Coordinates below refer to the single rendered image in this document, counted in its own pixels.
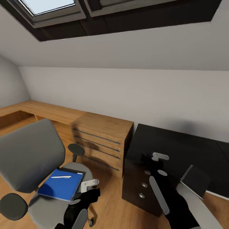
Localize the swivel chair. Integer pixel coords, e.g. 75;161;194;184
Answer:
0;119;96;229

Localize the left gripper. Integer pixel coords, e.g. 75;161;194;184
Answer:
74;188;101;205

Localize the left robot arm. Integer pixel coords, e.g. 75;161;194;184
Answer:
55;179;101;229

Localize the notebook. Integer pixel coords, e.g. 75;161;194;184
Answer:
180;165;212;199

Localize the folder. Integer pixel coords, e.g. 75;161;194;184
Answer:
38;169;83;202

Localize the mouse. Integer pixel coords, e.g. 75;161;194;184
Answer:
143;152;151;158

